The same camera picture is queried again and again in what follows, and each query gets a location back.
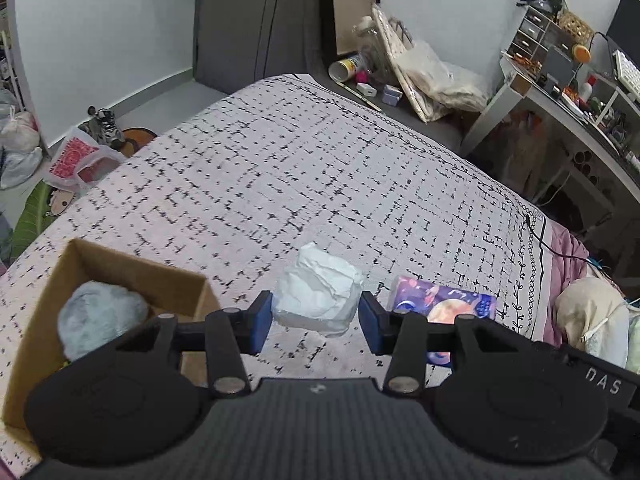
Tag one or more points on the grey small drawer organizer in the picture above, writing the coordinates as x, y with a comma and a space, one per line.
535, 35

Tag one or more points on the woven basket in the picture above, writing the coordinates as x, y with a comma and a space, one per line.
574, 26

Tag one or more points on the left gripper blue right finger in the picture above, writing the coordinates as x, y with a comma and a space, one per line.
376, 325

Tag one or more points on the black monitor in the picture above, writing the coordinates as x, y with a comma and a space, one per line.
624, 31

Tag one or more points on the mauve bed sheet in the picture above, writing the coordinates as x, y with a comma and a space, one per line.
567, 265

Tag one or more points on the cream plush pillow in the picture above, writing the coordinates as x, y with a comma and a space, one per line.
593, 317

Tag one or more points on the red white plastic bag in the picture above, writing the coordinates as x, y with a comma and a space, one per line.
80, 162

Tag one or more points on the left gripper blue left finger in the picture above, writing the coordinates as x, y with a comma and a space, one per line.
252, 326

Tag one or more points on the blue planet tissue pack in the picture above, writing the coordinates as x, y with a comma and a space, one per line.
438, 303

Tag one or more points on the white desk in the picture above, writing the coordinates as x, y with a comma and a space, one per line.
518, 86

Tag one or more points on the cream plastic bag pile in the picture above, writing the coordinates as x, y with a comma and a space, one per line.
432, 86

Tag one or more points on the white plastic bags on floor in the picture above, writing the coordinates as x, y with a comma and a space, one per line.
21, 152

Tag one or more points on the small blue white box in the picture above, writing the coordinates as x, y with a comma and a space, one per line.
391, 95

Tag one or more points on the white yellow cylinder can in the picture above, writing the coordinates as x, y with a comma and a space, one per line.
348, 69

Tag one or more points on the black toy on floor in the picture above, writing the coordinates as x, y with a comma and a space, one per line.
101, 126

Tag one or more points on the dark grey door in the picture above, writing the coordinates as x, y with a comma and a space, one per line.
238, 42

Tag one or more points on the green leaf cushion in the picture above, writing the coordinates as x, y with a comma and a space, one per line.
43, 206

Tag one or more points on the orange round lamp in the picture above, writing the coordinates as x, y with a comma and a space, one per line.
581, 54

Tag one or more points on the light blue fluffy plush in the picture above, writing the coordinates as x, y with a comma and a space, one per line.
96, 314

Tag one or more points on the brown cardboard box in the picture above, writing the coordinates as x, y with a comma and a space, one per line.
42, 294

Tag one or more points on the white keyboard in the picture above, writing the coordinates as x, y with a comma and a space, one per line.
627, 73

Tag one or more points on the white soft cloth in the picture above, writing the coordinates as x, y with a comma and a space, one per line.
319, 292

